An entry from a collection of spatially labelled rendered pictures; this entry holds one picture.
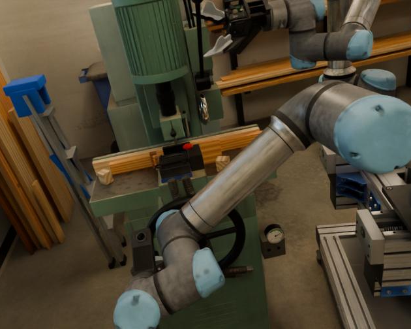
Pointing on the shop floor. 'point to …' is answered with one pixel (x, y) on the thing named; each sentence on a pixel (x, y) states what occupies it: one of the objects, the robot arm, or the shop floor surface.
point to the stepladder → (63, 157)
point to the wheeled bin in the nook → (94, 72)
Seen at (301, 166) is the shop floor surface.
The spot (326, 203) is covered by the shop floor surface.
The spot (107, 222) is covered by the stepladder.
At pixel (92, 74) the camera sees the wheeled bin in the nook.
